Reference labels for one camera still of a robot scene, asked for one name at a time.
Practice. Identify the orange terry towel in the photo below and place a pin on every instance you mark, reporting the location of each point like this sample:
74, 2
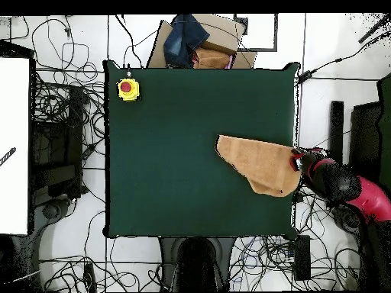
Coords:
262, 164

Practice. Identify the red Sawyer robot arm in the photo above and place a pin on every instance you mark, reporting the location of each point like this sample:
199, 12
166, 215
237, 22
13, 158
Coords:
372, 198

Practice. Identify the black stand base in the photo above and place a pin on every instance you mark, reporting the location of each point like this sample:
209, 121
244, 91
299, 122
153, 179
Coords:
336, 128
74, 122

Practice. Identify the black power strip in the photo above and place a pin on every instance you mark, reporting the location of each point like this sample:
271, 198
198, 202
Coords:
302, 259
90, 277

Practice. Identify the dark green table cloth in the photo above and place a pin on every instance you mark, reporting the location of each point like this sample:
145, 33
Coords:
385, 122
168, 152

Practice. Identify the folded orange towel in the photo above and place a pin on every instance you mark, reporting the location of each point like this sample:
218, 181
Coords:
210, 58

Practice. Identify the brown cardboard box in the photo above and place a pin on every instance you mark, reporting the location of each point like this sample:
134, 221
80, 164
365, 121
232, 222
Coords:
223, 33

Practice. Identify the black tripod leg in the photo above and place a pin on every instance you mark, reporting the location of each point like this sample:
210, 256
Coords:
374, 29

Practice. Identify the blue jeans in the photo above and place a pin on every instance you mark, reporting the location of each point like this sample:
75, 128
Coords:
183, 39

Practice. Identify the yellow emergency stop button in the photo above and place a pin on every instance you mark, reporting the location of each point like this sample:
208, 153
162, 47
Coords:
128, 90

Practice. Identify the black striped rod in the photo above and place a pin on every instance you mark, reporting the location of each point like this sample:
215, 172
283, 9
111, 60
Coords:
7, 156

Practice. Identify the black pedestal foot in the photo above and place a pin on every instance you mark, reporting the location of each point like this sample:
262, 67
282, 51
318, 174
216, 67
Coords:
345, 219
50, 210

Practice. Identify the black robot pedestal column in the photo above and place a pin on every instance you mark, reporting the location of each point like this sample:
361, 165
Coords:
197, 265

